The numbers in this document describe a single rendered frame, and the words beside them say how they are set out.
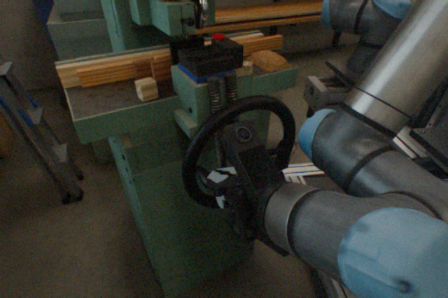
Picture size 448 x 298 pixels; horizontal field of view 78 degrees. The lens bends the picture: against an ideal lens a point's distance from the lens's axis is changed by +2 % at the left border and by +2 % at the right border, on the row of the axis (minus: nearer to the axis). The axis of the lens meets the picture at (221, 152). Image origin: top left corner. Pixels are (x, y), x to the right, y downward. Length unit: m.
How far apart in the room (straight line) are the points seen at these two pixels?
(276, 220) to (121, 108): 0.45
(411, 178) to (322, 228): 0.12
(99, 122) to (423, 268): 0.58
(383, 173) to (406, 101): 0.08
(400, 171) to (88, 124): 0.55
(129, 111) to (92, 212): 1.12
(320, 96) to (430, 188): 0.75
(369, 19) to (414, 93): 0.73
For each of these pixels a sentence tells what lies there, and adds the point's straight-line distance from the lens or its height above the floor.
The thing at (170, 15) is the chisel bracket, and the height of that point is 1.05.
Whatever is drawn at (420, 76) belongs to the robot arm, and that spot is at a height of 1.08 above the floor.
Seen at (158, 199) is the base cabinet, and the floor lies 0.60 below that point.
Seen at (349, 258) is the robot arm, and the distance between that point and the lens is 0.24.
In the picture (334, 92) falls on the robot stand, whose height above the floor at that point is 0.76.
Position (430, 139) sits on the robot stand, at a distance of 0.81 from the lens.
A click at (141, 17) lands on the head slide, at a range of 0.85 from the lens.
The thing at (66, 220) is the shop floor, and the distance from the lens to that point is 1.73.
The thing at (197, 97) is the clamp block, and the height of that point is 0.94.
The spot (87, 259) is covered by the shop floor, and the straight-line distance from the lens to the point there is 1.52.
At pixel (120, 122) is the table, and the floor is 0.87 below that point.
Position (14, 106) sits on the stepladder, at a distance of 1.50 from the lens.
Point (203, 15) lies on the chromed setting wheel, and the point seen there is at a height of 1.01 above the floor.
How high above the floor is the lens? 1.19
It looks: 38 degrees down
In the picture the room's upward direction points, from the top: straight up
